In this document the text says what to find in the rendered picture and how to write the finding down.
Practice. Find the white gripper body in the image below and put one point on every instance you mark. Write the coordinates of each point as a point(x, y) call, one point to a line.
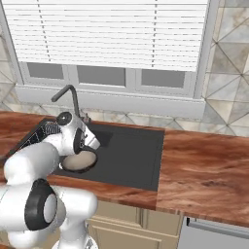
point(91, 138)

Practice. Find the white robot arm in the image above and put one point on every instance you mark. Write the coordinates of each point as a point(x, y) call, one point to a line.
point(29, 168)

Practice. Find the beige bowl with dark rim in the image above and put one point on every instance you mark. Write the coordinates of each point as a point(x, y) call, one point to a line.
point(78, 162)

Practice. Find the dark grey sink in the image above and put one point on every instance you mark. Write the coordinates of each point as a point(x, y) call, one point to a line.
point(129, 155)

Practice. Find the dark grey tap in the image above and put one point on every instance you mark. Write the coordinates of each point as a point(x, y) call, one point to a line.
point(74, 96)

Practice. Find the beige drawer front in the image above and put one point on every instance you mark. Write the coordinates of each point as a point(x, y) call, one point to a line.
point(162, 222)
point(120, 214)

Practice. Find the beige cupboard door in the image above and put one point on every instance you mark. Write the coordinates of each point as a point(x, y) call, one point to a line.
point(124, 239)

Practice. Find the white window blinds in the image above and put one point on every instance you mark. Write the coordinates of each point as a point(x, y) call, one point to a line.
point(107, 32)

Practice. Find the grey dishwasher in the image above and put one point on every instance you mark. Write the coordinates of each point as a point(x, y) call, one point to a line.
point(207, 240)

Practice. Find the pale grey window frame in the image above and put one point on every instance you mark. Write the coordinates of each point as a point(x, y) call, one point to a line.
point(129, 100)

